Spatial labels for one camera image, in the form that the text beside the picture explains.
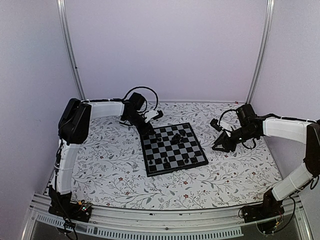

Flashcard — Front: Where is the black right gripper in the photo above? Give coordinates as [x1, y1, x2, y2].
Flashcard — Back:
[212, 125, 257, 153]

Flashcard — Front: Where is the left aluminium frame post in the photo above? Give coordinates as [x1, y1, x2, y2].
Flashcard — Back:
[56, 0, 86, 100]

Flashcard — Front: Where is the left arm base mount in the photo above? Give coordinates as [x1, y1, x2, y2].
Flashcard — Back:
[48, 200, 92, 223]

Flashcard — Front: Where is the floral patterned table mat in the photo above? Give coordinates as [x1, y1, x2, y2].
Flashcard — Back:
[55, 102, 282, 210]

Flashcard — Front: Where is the black silver chess board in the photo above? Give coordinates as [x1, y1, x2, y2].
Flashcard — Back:
[140, 122, 209, 177]

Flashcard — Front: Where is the right camera black cable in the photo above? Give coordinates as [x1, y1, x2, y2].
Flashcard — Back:
[218, 108, 238, 123]

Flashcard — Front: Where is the left camera black cable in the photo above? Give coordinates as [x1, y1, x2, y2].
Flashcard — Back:
[123, 86, 160, 111]

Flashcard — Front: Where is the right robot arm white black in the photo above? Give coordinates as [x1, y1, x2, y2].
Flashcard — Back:
[210, 104, 320, 219]

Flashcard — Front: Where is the aluminium frame post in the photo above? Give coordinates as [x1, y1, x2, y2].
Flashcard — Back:
[245, 0, 276, 104]
[56, 0, 86, 100]

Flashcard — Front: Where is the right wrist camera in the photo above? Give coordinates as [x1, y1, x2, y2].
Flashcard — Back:
[210, 118, 233, 132]

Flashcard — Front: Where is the camera black cable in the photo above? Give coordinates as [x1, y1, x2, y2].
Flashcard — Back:
[123, 86, 160, 111]
[218, 108, 238, 123]

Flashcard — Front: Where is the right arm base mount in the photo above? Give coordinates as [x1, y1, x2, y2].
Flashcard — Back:
[240, 203, 285, 223]

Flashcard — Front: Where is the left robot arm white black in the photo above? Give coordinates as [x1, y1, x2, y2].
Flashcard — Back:
[48, 98, 163, 217]

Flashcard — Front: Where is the front aluminium rail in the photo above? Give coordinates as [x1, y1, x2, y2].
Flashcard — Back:
[21, 192, 313, 240]

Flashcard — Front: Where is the right aluminium frame post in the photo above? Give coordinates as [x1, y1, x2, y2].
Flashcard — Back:
[245, 0, 276, 104]

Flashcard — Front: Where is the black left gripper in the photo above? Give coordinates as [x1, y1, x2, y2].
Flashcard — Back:
[124, 112, 154, 136]

